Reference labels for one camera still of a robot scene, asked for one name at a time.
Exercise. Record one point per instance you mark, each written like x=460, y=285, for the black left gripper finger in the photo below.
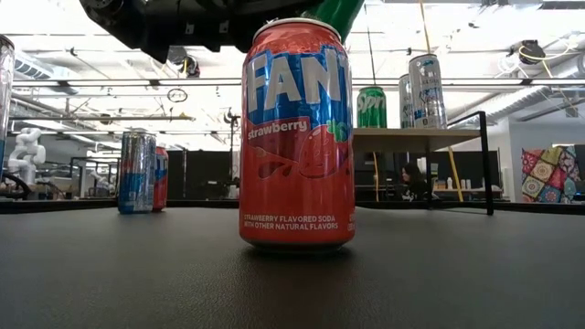
x=269, y=13

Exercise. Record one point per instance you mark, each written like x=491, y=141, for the white Celsius can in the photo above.
x=427, y=100
x=405, y=105

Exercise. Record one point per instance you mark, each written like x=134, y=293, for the red Fanta strawberry can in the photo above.
x=297, y=183
x=162, y=183

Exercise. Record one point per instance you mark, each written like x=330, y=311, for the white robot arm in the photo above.
x=27, y=155

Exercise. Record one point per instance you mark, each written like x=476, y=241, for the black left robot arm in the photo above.
x=119, y=23

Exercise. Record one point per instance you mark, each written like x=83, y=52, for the black partition panel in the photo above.
x=196, y=173

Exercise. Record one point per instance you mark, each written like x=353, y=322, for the person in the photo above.
x=413, y=183

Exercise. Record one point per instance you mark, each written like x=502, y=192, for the black curved tube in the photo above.
x=13, y=180

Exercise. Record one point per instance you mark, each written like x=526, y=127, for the colourful patchwork quilt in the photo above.
x=548, y=176

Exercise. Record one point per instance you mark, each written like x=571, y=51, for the black camera stand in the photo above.
x=232, y=119

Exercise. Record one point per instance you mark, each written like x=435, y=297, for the wooden shelf black metal frame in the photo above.
x=411, y=139

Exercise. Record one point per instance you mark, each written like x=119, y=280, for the wood and black table frame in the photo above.
x=68, y=205

